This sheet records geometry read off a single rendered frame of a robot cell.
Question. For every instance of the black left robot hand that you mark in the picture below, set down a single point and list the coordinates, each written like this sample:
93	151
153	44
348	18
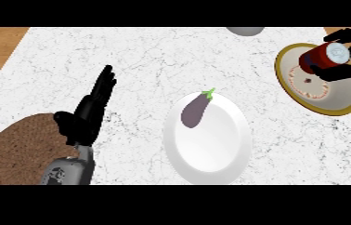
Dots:
90	111

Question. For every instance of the red can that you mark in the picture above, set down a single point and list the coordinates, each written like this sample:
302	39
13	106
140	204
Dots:
324	55

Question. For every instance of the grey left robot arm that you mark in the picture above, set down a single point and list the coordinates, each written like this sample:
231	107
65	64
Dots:
70	169

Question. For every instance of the white plate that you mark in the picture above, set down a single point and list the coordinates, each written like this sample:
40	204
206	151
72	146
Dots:
208	138

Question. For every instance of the white bowl with yellow rim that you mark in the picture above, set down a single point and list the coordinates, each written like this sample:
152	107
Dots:
315	92

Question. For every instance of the brown woven placemat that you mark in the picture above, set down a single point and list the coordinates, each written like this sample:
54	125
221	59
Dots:
31	148

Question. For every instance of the purple eggplant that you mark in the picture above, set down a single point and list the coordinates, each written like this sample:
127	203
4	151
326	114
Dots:
196	111

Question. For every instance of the grey round object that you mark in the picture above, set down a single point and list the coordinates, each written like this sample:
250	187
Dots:
244	31

